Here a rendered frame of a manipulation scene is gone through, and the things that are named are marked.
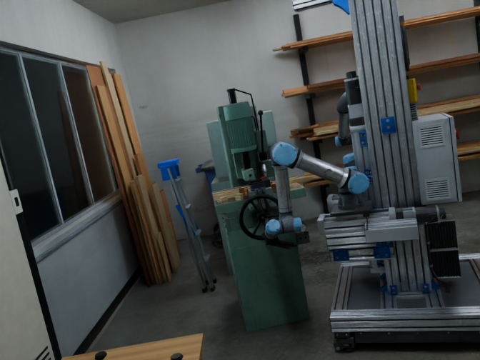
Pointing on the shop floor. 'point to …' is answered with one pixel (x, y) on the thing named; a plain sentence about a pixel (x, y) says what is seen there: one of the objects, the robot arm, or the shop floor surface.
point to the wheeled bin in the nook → (212, 198)
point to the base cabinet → (267, 280)
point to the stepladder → (170, 168)
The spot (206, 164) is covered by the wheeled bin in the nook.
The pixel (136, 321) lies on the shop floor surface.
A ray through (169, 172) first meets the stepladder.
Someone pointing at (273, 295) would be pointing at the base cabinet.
